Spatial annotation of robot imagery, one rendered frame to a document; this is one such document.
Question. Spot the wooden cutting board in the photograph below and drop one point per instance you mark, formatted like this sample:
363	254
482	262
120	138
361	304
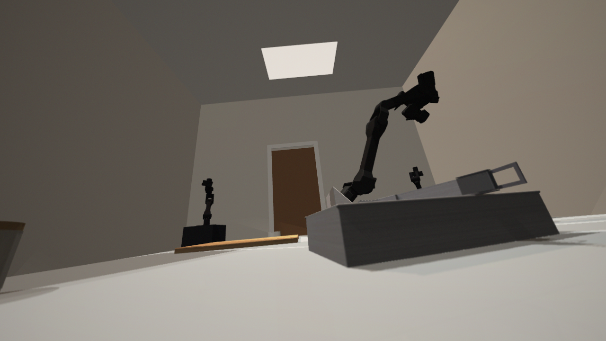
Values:
238	244

